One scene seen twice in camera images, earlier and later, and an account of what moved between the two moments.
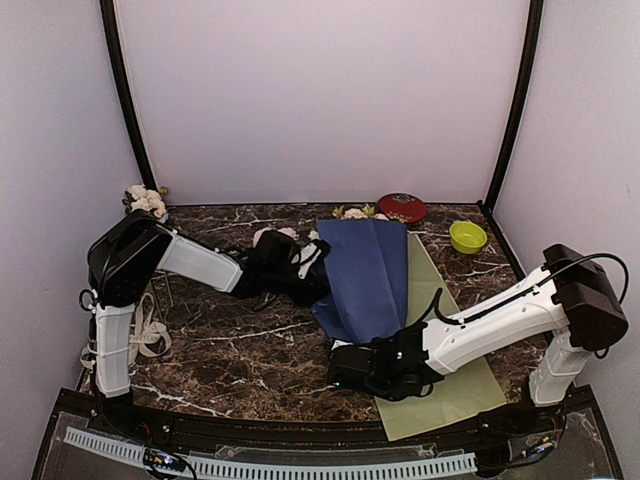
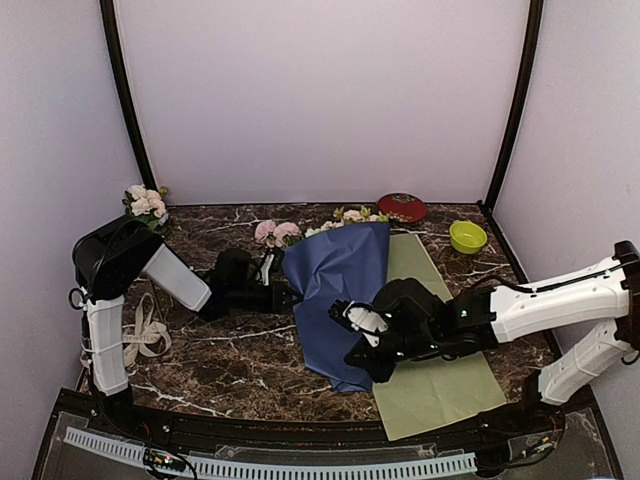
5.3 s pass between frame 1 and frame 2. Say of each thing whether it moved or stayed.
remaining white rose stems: stayed
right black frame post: stayed
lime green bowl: stayed
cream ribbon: stayed
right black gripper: moved
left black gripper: moved
